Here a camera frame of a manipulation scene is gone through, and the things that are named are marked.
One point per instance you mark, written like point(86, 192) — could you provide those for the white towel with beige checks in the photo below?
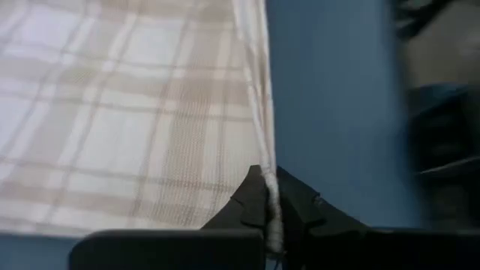
point(112, 112)

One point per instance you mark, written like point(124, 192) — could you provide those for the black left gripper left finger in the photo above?
point(168, 251)

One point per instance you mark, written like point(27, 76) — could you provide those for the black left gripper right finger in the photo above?
point(375, 251)

